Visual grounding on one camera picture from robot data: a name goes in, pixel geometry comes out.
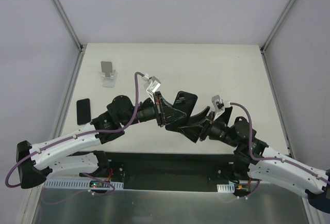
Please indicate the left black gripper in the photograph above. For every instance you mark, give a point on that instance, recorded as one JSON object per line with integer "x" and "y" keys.
{"x": 159, "y": 112}

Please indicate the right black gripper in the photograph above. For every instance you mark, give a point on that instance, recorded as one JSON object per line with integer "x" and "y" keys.
{"x": 206, "y": 127}

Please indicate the white folding phone stand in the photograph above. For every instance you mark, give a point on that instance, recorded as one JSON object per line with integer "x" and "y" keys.
{"x": 109, "y": 74}

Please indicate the purple edged black phone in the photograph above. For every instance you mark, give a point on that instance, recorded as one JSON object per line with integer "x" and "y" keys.
{"x": 83, "y": 111}

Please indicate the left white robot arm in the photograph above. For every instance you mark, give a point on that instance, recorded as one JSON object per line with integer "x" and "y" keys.
{"x": 40, "y": 161}

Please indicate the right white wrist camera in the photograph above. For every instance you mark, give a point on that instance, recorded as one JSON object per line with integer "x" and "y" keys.
{"x": 220, "y": 106}

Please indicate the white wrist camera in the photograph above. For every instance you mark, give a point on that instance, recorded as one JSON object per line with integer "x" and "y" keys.
{"x": 151, "y": 85}
{"x": 220, "y": 106}

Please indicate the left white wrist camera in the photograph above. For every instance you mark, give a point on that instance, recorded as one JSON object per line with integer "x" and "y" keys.
{"x": 151, "y": 85}

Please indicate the right white cable duct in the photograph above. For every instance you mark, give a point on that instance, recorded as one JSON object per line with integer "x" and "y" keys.
{"x": 233, "y": 188}

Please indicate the white cable duct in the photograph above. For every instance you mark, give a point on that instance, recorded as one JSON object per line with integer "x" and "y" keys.
{"x": 82, "y": 184}
{"x": 233, "y": 188}

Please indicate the left white cable duct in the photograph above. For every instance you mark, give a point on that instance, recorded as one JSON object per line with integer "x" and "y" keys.
{"x": 82, "y": 184}

